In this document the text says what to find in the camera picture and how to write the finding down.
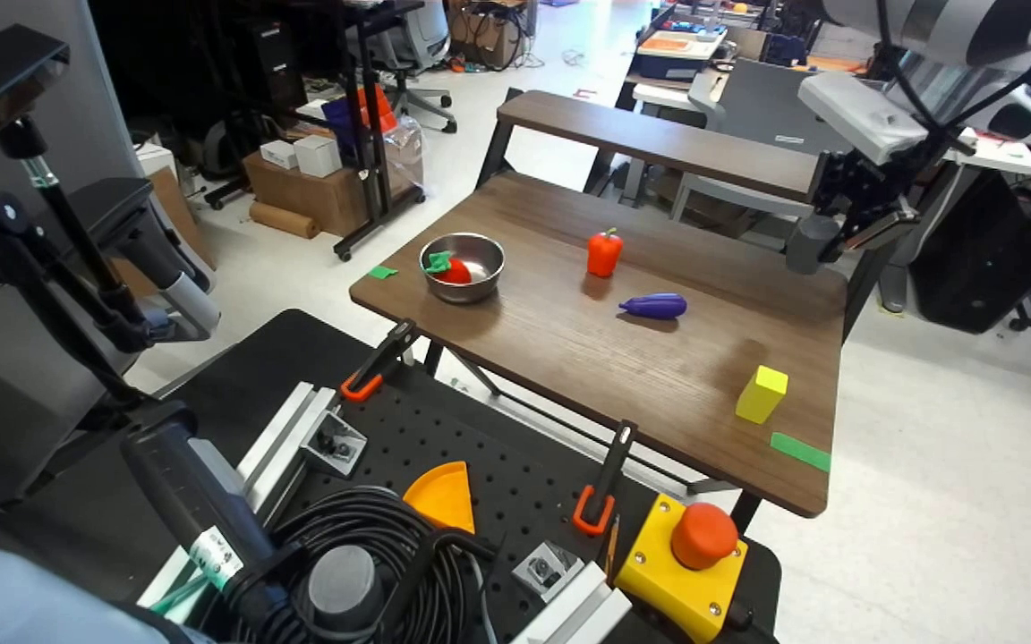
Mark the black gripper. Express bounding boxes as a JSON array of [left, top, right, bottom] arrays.
[[818, 146, 919, 269]]

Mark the black case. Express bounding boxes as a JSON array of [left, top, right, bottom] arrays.
[[907, 172, 1031, 338]]

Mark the yellow block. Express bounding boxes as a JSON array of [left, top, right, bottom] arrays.
[[732, 362, 791, 428]]

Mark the purple toy eggplant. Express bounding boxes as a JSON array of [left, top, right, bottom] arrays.
[[616, 291, 689, 325]]

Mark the wooden shelf board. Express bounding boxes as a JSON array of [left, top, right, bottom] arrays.
[[493, 85, 831, 202]]

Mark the orange toy pepper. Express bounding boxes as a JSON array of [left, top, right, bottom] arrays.
[[583, 227, 627, 284]]

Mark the steel bowl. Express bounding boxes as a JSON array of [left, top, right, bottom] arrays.
[[414, 230, 512, 308]]

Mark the yellow emergency stop red button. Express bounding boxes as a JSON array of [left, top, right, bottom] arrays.
[[613, 489, 750, 644]]

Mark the red toy tomato green stem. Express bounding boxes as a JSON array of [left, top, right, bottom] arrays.
[[422, 247, 477, 288]]

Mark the office chair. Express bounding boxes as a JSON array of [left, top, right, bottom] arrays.
[[358, 0, 462, 137]]

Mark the orange wedge piece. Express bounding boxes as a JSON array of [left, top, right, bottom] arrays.
[[402, 458, 479, 537]]

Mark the black floor stand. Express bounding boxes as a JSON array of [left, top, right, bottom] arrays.
[[332, 0, 428, 265]]

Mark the cardboard box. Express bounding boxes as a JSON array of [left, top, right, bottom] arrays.
[[238, 134, 379, 239]]

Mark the grey round knob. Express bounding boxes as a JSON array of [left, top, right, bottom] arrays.
[[297, 542, 384, 638]]

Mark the black cylinder with label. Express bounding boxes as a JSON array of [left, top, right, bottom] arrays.
[[117, 409, 283, 581]]

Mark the light blue cloth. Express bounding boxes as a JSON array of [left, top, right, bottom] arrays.
[[0, 545, 209, 644]]

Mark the black clamp orange handle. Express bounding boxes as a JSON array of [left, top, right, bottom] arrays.
[[337, 314, 422, 409], [569, 421, 642, 545]]

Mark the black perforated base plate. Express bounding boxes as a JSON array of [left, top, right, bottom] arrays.
[[0, 303, 784, 644]]

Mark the small metal bracket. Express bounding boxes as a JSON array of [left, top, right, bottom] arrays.
[[512, 542, 588, 605], [300, 409, 373, 478]]

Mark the aluminium rail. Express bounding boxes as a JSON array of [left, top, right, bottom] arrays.
[[512, 560, 637, 644], [131, 378, 343, 611]]

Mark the black coiled cable bundle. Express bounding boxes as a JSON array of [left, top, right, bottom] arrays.
[[222, 478, 501, 644]]

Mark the black grey camera device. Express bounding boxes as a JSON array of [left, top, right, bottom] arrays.
[[59, 174, 230, 351]]

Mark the black camera on stand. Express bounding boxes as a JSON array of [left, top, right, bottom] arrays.
[[0, 23, 74, 137]]

